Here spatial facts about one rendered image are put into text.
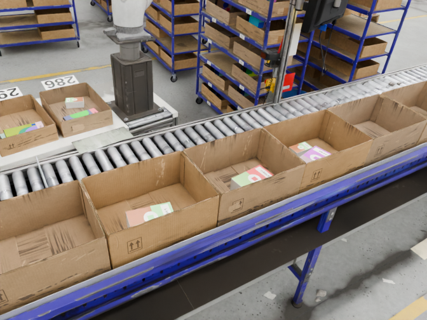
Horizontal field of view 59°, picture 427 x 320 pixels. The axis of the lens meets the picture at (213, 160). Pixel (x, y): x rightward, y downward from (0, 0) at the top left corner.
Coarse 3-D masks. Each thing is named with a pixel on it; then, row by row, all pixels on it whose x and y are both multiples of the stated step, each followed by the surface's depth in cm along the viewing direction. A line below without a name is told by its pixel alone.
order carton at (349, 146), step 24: (288, 120) 171; (312, 120) 180; (336, 120) 177; (288, 144) 181; (312, 144) 184; (336, 144) 181; (360, 144) 158; (312, 168) 149; (336, 168) 159; (360, 168) 171
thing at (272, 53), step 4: (264, 52) 224; (268, 52) 224; (272, 52) 225; (276, 52) 227; (260, 56) 228; (264, 56) 224; (268, 56) 224; (272, 56) 225; (276, 56) 227; (268, 60) 229; (272, 60) 229; (268, 64) 231; (272, 64) 231
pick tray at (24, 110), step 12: (24, 96) 212; (0, 108) 207; (12, 108) 211; (24, 108) 215; (36, 108) 213; (0, 120) 206; (12, 120) 207; (24, 120) 208; (36, 120) 209; (48, 120) 200; (0, 132) 197; (24, 132) 183; (36, 132) 187; (48, 132) 191; (0, 144) 178; (12, 144) 182; (24, 144) 186; (36, 144) 190
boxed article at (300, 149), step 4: (300, 144) 176; (304, 144) 176; (308, 144) 176; (292, 148) 173; (296, 148) 173; (300, 148) 173; (304, 148) 174; (308, 148) 174; (296, 152) 170; (300, 152) 171; (304, 152) 173; (300, 156) 173
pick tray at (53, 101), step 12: (72, 84) 226; (84, 84) 230; (48, 96) 220; (60, 96) 225; (72, 96) 229; (84, 96) 234; (96, 96) 221; (48, 108) 205; (60, 108) 220; (72, 108) 221; (84, 108) 222; (96, 108) 223; (108, 108) 210; (60, 120) 210; (72, 120) 196; (84, 120) 200; (96, 120) 204; (108, 120) 209; (60, 132) 200; (72, 132) 199; (84, 132) 204
